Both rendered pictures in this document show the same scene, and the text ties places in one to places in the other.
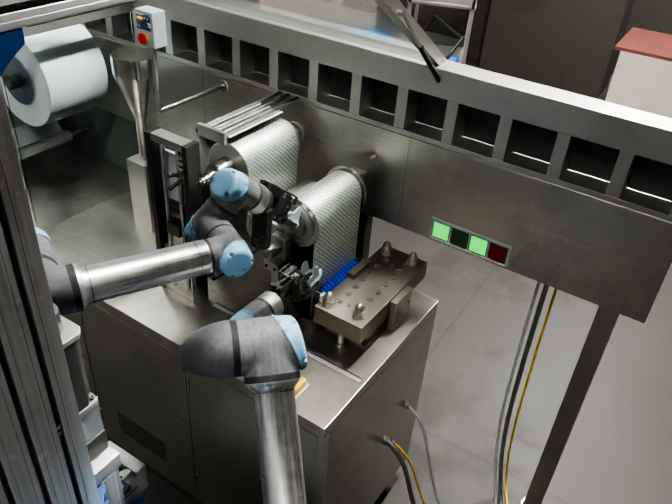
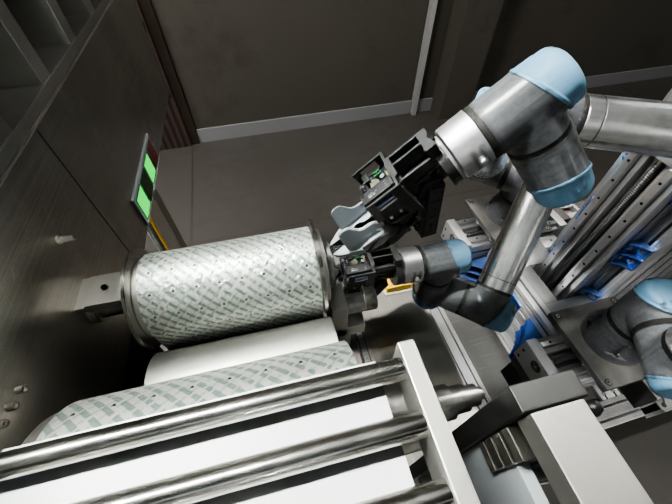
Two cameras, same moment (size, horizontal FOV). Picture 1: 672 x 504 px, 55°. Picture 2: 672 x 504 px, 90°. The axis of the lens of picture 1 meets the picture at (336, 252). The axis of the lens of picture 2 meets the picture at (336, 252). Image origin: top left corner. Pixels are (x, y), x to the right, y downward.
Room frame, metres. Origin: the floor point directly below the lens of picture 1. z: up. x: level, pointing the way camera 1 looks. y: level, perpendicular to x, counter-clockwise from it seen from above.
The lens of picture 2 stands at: (1.72, 0.36, 1.67)
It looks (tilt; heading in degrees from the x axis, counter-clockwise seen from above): 51 degrees down; 225
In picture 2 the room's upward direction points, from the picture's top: straight up
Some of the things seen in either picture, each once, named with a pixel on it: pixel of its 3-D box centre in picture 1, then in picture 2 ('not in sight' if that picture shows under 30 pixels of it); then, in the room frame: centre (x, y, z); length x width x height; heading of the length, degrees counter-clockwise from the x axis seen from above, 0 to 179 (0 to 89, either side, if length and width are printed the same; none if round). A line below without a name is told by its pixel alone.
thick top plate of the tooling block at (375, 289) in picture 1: (373, 290); not in sight; (1.56, -0.12, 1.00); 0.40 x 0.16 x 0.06; 149
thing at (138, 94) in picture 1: (144, 153); not in sight; (1.98, 0.68, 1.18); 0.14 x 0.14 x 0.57
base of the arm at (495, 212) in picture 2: not in sight; (513, 204); (0.66, 0.17, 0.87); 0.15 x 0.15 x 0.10
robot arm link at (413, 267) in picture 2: (268, 305); (406, 266); (1.32, 0.17, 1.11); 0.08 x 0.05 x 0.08; 59
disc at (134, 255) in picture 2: (346, 188); (148, 297); (1.73, -0.02, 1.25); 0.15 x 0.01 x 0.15; 59
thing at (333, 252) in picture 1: (336, 251); not in sight; (1.59, 0.00, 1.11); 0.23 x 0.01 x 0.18; 149
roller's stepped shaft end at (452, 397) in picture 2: (206, 178); (452, 400); (1.57, 0.37, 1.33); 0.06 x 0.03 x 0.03; 149
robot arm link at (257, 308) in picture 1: (250, 322); (440, 259); (1.25, 0.20, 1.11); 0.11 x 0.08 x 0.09; 149
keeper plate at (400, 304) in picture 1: (400, 308); not in sight; (1.53, -0.21, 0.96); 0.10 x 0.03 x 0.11; 149
